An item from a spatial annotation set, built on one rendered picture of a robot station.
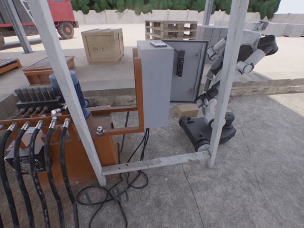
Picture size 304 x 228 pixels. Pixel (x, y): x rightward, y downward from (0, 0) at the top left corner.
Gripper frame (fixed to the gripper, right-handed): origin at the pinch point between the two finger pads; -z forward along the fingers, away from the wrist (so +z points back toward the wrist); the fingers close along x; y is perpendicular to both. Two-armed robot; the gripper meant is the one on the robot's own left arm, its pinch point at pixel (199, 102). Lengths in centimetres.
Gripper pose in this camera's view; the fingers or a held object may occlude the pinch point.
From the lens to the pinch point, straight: 142.0
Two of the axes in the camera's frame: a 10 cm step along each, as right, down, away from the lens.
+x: -5.7, -5.3, -6.3
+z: 7.7, -6.0, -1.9
